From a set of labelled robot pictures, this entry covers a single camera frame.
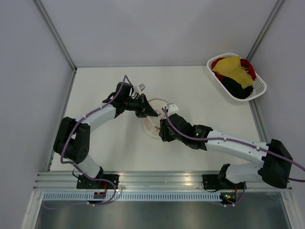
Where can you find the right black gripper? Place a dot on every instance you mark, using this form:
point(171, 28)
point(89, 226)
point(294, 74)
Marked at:
point(163, 133)

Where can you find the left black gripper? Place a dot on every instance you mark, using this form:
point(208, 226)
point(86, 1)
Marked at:
point(145, 109)

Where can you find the cream mesh laundry bag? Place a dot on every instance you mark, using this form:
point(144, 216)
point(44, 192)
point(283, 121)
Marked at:
point(151, 124)

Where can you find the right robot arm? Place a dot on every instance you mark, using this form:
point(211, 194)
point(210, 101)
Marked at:
point(268, 162)

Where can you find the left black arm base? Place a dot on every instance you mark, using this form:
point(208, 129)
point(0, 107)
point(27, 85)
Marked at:
point(86, 183)

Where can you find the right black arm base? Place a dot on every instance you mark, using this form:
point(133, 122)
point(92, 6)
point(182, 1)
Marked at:
point(210, 183)

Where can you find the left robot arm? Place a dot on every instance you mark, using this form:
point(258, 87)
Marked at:
point(72, 141)

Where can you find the black garment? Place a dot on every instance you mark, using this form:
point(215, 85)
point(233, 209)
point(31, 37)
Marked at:
point(235, 89)

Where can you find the yellow garment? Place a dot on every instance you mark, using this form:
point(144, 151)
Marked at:
point(231, 67)

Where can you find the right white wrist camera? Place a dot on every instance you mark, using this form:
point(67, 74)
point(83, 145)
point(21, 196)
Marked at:
point(170, 109)

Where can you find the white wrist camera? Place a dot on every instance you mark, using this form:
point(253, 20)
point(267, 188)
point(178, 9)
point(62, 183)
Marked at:
point(170, 109)
point(140, 88)

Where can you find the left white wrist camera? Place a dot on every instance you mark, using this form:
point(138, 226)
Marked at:
point(140, 88)

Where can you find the white slotted cable duct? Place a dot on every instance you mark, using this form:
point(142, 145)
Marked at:
point(137, 196)

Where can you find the aluminium mounting rail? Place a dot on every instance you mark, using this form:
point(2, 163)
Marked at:
point(141, 181)

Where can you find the left aluminium frame post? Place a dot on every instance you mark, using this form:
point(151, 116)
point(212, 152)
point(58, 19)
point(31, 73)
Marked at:
point(48, 21)

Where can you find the aluminium frame post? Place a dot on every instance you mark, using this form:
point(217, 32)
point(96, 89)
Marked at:
point(48, 21)
point(265, 28)

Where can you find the right aluminium frame post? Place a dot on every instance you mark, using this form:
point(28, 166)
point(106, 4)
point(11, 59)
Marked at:
point(265, 28)

